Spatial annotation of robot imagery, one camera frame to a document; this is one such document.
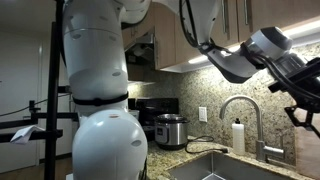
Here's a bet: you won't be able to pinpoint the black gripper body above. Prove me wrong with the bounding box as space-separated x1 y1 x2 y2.
269 54 320 131

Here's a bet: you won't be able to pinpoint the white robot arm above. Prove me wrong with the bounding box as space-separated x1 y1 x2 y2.
62 0 320 180

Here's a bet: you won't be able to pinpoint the stainless steel pressure cooker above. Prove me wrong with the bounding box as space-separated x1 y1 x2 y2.
154 114 189 150

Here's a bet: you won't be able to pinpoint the wooden cutting board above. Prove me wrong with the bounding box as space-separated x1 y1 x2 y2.
293 87 320 180

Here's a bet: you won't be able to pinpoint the under-cabinet light strip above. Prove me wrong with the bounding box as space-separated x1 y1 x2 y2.
188 19 320 65

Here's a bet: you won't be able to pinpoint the brushed steel faucet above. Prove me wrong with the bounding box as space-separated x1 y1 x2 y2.
219 94 286 163

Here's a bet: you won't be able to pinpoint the white soap dispenser bottle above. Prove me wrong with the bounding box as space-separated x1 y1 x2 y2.
232 119 245 155

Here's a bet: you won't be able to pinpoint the wooden upper cabinets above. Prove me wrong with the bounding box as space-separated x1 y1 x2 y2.
123 0 320 70

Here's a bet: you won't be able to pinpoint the stainless steel sink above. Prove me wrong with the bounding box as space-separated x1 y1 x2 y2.
168 152 300 180

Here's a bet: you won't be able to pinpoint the steel range hood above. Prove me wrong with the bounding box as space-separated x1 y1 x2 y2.
125 33 155 65

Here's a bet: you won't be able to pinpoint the white paper note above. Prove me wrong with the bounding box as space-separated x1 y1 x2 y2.
10 125 43 145

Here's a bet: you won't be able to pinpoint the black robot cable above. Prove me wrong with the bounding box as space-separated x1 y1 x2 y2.
178 0 320 101

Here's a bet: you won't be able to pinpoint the black cooker power cord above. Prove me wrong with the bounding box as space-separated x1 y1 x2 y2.
184 135 230 155

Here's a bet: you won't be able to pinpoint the white wall outlet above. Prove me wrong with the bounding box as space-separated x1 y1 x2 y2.
199 107 207 122

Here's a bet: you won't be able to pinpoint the black camera stand pole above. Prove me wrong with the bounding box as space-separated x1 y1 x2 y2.
0 0 78 180

